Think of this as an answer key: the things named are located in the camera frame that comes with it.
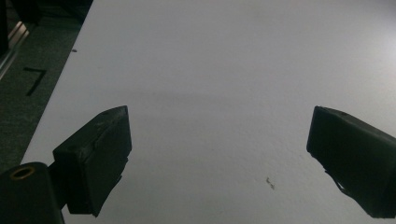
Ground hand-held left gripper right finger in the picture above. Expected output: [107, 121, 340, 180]
[305, 105, 396, 219]

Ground black tape mark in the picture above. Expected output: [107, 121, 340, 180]
[22, 66, 48, 97]

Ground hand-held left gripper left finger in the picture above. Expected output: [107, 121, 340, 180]
[48, 105, 133, 217]

